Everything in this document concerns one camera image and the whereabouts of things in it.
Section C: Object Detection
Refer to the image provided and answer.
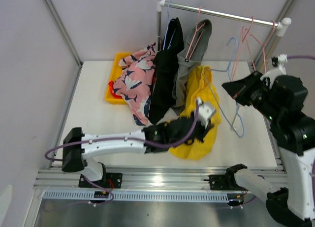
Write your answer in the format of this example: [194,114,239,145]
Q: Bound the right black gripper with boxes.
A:
[223,70,282,124]

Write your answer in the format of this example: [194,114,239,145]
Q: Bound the black shorts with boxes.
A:
[149,18,184,125]

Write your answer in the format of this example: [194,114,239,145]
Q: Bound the blue hanger of yellow shorts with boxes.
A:
[204,37,246,138]

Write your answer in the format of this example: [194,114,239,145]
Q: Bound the yellow shorts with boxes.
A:
[168,65,223,161]

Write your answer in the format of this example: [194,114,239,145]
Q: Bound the pink hanger of patterned shorts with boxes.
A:
[231,16,262,79]

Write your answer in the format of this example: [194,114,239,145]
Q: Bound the grey shorts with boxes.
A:
[172,19,212,108]

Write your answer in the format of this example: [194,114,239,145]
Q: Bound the pink hanger of grey shorts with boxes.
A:
[185,7,205,62]

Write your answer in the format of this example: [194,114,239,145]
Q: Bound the pink patterned shorts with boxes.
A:
[113,43,156,126]

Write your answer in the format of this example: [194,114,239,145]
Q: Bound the pink hanger of orange shorts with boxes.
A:
[252,20,276,74]

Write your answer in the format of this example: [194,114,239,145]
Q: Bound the orange shorts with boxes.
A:
[108,80,123,99]

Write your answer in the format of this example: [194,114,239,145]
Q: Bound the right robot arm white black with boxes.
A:
[222,71,315,227]

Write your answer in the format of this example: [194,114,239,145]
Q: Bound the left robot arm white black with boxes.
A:
[62,115,214,188]

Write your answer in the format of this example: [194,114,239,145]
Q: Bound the metal clothes rack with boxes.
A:
[155,0,292,72]

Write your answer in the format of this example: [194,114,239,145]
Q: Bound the yellow plastic tray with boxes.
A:
[104,52,131,105]

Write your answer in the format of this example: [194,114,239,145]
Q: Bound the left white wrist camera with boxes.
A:
[196,97,216,128]

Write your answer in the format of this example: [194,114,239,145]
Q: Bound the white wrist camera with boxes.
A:
[260,54,287,85]
[196,97,216,128]

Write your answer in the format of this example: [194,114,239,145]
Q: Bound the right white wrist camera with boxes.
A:
[260,54,287,85]

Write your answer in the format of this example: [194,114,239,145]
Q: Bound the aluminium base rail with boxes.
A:
[33,164,288,203]

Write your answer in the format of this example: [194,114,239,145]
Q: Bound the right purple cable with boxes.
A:
[230,54,315,209]

